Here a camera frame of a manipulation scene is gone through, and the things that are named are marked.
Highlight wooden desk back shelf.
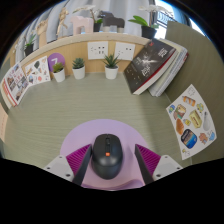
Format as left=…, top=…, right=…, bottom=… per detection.
left=9, top=32, right=151, bottom=76

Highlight wooden artist mannequin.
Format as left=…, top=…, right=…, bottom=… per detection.
left=55, top=7, right=70, bottom=37

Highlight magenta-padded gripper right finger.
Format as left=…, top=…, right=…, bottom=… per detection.
left=134, top=143, right=184, bottom=186

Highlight olive desk divider panel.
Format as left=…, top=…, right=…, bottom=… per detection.
left=164, top=20, right=224, bottom=166

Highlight pink horse figurine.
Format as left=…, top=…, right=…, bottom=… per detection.
left=69, top=15, right=95, bottom=35

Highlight dark framed window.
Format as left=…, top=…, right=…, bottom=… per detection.
left=154, top=0, right=204, bottom=39

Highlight purple round number sign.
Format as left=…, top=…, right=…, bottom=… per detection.
left=47, top=52, right=67, bottom=73

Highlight black horse figurine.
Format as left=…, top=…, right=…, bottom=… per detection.
left=98, top=10, right=126, bottom=33

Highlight white orchid in black pot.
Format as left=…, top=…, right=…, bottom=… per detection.
left=14, top=31, right=37, bottom=57
left=73, top=4, right=104, bottom=33
left=128, top=4, right=174, bottom=40

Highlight purple mouse pad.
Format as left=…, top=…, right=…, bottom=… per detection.
left=59, top=118, right=161, bottom=192

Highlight grey white curtain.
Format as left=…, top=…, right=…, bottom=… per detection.
left=13, top=0, right=158, bottom=48

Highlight black cover book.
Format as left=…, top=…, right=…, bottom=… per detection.
left=123, top=38, right=178, bottom=96

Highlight food sticker sheet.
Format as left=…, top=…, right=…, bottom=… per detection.
left=166, top=83, right=218, bottom=161

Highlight wooden hand model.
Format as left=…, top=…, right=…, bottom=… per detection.
left=35, top=19, right=49, bottom=48

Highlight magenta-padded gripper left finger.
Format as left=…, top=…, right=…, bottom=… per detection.
left=43, top=143, right=94, bottom=187

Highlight white sticker picture card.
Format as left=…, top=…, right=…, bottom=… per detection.
left=23, top=55, right=52, bottom=87

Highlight black computer mouse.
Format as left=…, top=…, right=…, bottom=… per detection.
left=90, top=133, right=124, bottom=180

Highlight white wall socket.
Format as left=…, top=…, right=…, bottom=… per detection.
left=114, top=41, right=136, bottom=62
left=86, top=40, right=110, bottom=61

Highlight white book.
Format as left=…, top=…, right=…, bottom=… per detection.
left=147, top=39, right=186, bottom=98
left=156, top=46, right=190, bottom=98

